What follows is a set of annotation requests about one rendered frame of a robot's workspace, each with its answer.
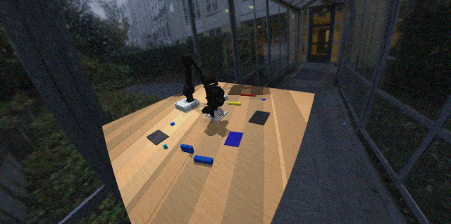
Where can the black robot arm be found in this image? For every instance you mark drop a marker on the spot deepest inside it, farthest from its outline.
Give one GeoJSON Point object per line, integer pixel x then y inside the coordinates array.
{"type": "Point", "coordinates": [205, 76]}

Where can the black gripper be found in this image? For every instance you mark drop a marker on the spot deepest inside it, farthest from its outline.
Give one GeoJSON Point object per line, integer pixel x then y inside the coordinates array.
{"type": "Point", "coordinates": [211, 108]}

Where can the blue flat square pad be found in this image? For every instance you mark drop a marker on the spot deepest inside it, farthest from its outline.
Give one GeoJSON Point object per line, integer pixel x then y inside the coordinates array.
{"type": "Point", "coordinates": [233, 139]}

